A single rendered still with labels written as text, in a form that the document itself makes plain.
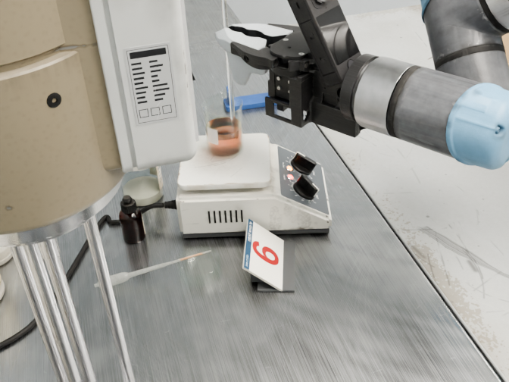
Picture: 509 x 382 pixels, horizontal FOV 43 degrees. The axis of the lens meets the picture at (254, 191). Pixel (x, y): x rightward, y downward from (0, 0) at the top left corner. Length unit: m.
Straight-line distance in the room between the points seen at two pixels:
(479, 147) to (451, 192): 0.35
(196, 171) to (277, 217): 0.12
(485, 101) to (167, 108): 0.39
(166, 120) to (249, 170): 0.56
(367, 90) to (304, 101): 0.09
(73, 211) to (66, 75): 0.06
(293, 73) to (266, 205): 0.20
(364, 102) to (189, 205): 0.28
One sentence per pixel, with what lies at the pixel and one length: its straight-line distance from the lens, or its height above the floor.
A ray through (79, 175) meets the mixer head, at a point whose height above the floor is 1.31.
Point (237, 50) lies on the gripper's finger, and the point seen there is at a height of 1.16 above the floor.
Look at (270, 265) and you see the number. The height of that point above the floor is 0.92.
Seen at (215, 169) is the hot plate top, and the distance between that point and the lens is 0.83.
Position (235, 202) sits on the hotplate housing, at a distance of 0.82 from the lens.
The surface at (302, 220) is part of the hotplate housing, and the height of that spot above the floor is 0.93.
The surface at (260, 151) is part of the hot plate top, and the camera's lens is 0.86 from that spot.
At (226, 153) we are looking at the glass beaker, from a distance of 0.84.
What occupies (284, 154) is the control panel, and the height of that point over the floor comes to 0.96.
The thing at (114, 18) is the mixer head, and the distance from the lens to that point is 0.25.
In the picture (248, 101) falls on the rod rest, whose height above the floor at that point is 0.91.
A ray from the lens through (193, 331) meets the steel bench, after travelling 0.75.
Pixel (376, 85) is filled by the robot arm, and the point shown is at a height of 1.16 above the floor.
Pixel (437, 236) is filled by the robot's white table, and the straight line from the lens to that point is 0.88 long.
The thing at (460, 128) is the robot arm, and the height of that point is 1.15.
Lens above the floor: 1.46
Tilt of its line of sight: 37 degrees down
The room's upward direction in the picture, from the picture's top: 3 degrees counter-clockwise
